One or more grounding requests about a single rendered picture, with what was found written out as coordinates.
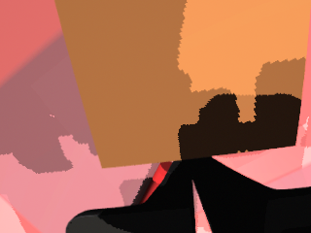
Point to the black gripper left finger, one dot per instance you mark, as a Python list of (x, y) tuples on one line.
[(169, 209)]

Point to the orange square block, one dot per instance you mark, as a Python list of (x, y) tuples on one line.
[(170, 80)]

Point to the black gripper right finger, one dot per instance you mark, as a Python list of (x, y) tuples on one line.
[(234, 203)]

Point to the red cylinder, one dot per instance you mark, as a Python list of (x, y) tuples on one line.
[(155, 181)]

